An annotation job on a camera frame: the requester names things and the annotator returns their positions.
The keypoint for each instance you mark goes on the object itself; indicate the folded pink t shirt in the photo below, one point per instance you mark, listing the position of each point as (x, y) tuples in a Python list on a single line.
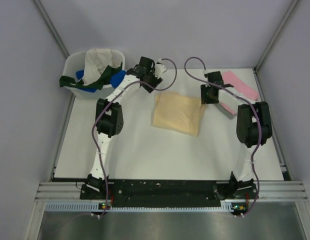
[(241, 85)]

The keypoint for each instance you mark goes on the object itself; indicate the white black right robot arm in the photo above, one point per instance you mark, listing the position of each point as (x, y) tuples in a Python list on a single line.
[(253, 129)]

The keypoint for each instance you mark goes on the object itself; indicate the dark green t shirt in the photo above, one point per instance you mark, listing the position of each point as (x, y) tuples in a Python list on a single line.
[(66, 81)]

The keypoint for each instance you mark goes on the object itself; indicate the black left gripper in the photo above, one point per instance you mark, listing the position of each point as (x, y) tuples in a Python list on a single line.
[(155, 82)]

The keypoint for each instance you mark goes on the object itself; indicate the right aluminium table edge rail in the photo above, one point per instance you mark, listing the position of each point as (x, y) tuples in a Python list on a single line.
[(279, 150)]

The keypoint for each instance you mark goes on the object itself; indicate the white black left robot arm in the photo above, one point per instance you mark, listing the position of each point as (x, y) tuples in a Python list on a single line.
[(109, 116)]

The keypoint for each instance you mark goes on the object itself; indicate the cream yellow t shirt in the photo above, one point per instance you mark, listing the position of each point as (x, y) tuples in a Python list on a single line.
[(178, 113)]

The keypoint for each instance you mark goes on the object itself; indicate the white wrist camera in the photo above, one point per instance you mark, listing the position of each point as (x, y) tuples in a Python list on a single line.
[(159, 68), (206, 73)]

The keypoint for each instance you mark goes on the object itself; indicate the aluminium corner post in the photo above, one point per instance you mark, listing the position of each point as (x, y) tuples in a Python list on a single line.
[(289, 13), (51, 27)]

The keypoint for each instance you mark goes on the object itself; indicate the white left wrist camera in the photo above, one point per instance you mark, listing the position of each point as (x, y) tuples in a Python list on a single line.
[(159, 68)]

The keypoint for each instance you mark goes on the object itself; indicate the right aluminium corner post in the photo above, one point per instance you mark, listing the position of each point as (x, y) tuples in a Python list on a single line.
[(289, 13)]

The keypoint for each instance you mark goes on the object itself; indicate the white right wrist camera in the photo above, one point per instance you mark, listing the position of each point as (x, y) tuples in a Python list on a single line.
[(206, 73)]

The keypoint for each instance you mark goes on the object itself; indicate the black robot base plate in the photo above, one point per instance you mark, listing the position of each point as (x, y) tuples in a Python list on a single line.
[(159, 193)]

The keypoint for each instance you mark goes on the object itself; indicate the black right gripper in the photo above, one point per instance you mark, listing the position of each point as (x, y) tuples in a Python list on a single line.
[(203, 99)]

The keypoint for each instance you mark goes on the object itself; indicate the white crumpled t shirt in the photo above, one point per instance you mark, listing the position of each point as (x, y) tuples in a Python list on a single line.
[(96, 61)]

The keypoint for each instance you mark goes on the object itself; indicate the left aluminium corner post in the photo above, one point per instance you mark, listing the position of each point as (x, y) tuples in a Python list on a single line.
[(51, 27)]

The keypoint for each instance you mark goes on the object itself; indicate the white laundry basket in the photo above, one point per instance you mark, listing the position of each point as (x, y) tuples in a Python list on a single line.
[(76, 62)]

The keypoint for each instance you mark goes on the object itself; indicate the blue t shirt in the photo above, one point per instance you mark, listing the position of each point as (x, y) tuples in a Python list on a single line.
[(113, 79)]

